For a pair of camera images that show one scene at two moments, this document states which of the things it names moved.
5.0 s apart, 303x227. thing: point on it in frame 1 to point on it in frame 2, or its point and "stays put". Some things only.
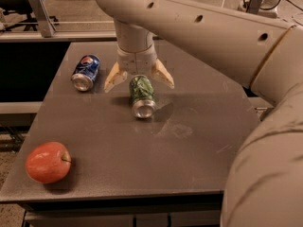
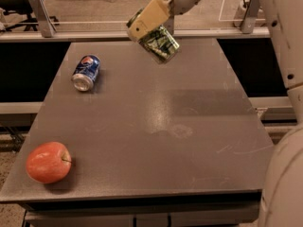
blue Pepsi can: x=84 y=72 stays put
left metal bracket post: x=45 y=23 stays put
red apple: x=48 y=163 stays put
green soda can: x=142 y=91 to x=160 y=44
